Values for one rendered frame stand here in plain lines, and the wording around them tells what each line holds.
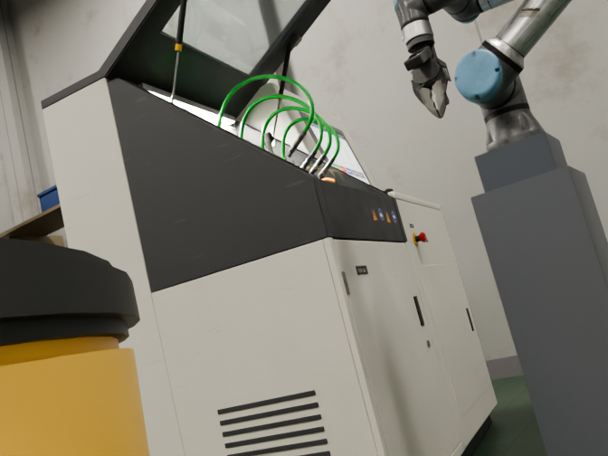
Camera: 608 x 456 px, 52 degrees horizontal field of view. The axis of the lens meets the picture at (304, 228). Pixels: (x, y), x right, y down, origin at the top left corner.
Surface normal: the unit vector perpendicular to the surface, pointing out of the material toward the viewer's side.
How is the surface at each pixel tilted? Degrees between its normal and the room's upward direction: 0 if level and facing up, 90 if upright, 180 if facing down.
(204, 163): 90
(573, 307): 90
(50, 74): 90
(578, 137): 90
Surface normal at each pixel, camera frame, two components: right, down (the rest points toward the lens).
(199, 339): -0.44, -0.04
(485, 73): -0.61, 0.10
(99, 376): 0.97, -0.21
